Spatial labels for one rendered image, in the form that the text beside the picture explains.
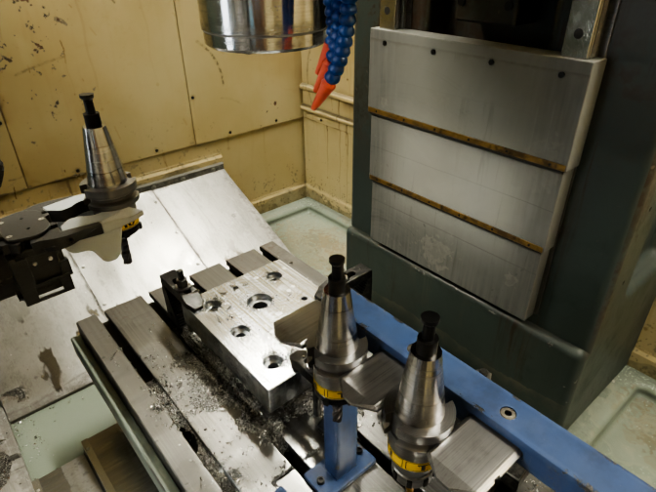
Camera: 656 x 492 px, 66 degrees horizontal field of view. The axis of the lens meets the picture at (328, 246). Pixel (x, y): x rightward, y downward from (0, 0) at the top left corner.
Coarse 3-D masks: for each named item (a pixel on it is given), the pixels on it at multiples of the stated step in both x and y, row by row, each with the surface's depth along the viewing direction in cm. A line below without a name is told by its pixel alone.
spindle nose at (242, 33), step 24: (216, 0) 56; (240, 0) 55; (264, 0) 55; (288, 0) 56; (312, 0) 58; (216, 24) 58; (240, 24) 57; (264, 24) 56; (288, 24) 57; (312, 24) 59; (216, 48) 60; (240, 48) 58; (264, 48) 58; (288, 48) 58
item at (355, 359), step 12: (312, 336) 52; (312, 348) 51; (360, 348) 51; (312, 360) 52; (324, 360) 49; (336, 360) 49; (348, 360) 49; (360, 360) 50; (324, 372) 50; (336, 372) 50
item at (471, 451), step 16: (464, 432) 43; (480, 432) 43; (496, 432) 43; (432, 448) 42; (448, 448) 42; (464, 448) 42; (480, 448) 42; (496, 448) 42; (512, 448) 42; (432, 464) 41; (448, 464) 40; (464, 464) 40; (480, 464) 40; (496, 464) 40; (512, 464) 41; (448, 480) 39; (464, 480) 39; (480, 480) 39
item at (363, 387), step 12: (372, 360) 50; (384, 360) 50; (396, 360) 50; (348, 372) 49; (360, 372) 49; (372, 372) 49; (384, 372) 49; (396, 372) 49; (348, 384) 48; (360, 384) 48; (372, 384) 48; (384, 384) 48; (396, 384) 48; (348, 396) 47; (360, 396) 47; (372, 396) 46; (384, 396) 46; (372, 408) 46
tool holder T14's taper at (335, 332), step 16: (336, 304) 47; (320, 320) 49; (336, 320) 48; (352, 320) 49; (320, 336) 50; (336, 336) 49; (352, 336) 49; (320, 352) 50; (336, 352) 49; (352, 352) 50
